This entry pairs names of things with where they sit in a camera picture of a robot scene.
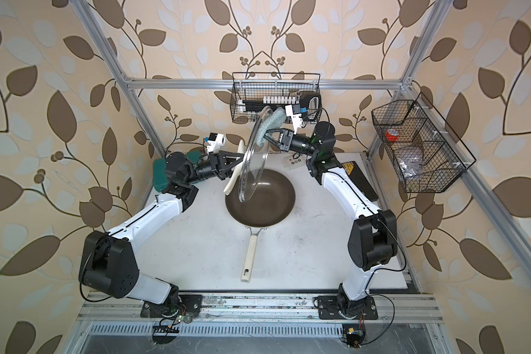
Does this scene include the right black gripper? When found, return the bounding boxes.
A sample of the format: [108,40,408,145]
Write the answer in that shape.
[264,129,320,160]

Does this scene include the glass pot lid cream handle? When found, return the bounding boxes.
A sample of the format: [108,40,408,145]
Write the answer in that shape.
[224,107,273,203]

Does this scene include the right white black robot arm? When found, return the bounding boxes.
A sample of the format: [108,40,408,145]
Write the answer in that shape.
[261,122,398,319]

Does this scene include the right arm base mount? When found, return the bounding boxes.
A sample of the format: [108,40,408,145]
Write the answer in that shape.
[314,295,378,321]

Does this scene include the brown frying pan cream handle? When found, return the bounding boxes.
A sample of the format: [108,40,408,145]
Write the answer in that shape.
[225,169,296,283]

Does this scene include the green plastic tool case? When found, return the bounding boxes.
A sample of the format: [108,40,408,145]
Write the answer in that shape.
[152,149,203,193]

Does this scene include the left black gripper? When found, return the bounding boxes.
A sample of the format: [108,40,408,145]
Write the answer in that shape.
[181,153,245,187]

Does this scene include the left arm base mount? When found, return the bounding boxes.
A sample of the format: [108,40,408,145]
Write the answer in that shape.
[140,294,203,319]

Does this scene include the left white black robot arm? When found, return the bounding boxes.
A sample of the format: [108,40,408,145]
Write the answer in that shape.
[78,150,245,312]

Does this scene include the green microfibre cloth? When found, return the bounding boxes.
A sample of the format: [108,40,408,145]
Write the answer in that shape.
[255,107,287,147]

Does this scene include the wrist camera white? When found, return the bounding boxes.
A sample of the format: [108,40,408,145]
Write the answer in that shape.
[285,104,304,134]
[204,133,226,154]

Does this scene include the black wire basket back wall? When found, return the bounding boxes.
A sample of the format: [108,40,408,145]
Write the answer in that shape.
[230,71,323,125]

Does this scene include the black socket set holder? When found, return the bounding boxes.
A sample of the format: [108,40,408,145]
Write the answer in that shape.
[230,92,322,123]

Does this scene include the black flat box yellow label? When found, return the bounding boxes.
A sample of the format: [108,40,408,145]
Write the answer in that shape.
[342,161,378,202]

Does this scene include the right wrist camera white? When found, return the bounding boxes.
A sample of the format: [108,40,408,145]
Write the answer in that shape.
[285,104,304,134]

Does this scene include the black wire basket right wall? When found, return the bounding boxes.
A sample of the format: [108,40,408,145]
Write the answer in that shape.
[371,93,476,193]

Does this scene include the clear plastic bag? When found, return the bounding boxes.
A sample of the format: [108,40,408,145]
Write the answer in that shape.
[395,146,424,179]

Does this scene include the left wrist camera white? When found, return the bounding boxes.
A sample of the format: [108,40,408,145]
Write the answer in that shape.
[204,133,226,154]

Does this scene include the black wire basket wall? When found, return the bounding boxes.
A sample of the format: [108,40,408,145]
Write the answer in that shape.
[371,93,476,193]
[230,71,323,125]

